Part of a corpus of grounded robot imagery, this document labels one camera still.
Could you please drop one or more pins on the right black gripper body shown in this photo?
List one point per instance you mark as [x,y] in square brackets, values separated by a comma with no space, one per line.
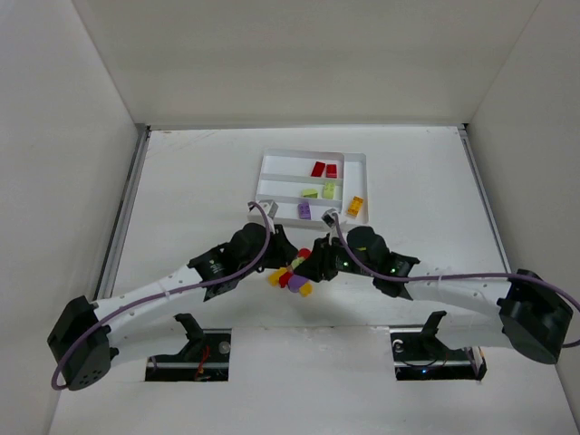
[318,262]

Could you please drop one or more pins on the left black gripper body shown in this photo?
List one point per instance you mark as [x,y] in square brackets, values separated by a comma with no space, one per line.
[282,250]

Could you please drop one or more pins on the light green square lego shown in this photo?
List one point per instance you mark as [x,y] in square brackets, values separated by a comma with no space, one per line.
[297,262]

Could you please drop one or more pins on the dark red lego brick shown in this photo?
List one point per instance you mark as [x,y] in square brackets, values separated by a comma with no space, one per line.
[285,280]

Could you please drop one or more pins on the small orange lego piece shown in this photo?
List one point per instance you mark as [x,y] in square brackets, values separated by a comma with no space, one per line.
[306,289]

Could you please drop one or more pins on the purple tan lego piece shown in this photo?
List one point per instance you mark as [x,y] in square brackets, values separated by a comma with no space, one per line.
[304,211]

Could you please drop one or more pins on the yellow striped lego brick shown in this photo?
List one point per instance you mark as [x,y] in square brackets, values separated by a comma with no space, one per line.
[355,206]

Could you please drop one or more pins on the light green wedge lego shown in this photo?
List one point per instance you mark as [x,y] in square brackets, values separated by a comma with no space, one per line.
[309,193]

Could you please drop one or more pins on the light green lego piece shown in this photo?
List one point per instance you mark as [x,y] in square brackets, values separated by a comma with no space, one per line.
[328,191]

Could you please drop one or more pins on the small red lego brick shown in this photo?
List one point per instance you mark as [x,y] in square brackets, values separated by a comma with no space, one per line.
[331,171]

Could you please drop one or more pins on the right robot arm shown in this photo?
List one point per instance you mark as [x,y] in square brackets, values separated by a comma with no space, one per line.
[519,312]

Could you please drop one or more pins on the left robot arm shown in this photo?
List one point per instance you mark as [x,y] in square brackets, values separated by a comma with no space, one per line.
[90,337]

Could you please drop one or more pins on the red rounded lego brick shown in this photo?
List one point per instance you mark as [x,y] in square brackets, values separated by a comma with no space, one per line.
[304,253]

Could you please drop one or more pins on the white divided tray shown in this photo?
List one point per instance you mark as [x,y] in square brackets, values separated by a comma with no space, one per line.
[284,174]

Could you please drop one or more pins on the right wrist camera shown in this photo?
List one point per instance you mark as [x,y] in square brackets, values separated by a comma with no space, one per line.
[331,218]

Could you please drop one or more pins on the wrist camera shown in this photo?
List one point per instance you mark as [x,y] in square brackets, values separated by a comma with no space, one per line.
[269,206]
[331,218]

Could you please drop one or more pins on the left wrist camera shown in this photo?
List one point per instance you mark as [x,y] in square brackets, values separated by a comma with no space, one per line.
[269,206]

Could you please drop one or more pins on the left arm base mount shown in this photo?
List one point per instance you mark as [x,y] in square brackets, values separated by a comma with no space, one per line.
[204,357]

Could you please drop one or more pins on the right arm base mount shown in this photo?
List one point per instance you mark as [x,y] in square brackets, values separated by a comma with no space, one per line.
[418,355]

